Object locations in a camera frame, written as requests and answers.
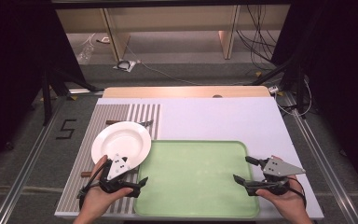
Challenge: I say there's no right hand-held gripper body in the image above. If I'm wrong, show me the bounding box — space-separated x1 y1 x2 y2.
246 156 307 197

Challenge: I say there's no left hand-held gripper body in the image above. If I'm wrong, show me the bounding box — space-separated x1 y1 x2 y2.
98 153 142 199

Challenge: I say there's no white plate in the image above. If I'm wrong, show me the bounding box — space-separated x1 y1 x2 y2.
90 120 153 171

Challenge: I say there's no person's right hand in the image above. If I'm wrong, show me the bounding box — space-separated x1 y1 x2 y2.
255 175 308 217

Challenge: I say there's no person's left hand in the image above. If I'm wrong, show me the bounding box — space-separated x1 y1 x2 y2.
79 155 134 219

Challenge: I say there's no striped grey placemat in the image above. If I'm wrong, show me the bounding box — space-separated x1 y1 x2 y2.
55 103 162 217

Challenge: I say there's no green tray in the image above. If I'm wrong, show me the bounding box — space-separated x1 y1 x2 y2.
132 140 261 219

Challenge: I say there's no black metal stand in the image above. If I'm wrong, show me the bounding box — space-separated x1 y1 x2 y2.
40 60 105 126
250 54 309 118

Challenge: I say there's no dark curtain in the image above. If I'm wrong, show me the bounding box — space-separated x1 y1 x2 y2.
0 0 87 175
271 0 358 185

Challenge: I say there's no light wooden desk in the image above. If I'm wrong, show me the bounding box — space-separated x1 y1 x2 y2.
55 4 292 63

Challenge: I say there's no wooden-handled utensil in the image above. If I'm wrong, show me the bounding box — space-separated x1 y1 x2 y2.
80 167 140 178
104 119 154 128

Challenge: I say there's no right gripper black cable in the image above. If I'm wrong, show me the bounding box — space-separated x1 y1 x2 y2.
288 175 308 209

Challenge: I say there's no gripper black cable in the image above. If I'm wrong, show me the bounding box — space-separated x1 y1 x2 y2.
288 175 308 209
77 174 107 210

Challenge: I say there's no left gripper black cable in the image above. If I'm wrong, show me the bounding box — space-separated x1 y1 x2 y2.
77 174 107 210

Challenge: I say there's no aluminium floor rail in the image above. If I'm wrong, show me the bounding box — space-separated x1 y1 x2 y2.
0 94 76 224
282 91 358 224

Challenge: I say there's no bagged black cable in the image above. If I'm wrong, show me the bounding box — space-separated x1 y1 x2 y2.
113 59 137 73

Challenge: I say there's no white floor cable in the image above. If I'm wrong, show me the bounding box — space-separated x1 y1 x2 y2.
124 43 255 87

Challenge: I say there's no bundle of black cables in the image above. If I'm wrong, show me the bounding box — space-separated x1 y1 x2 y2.
235 4 282 64

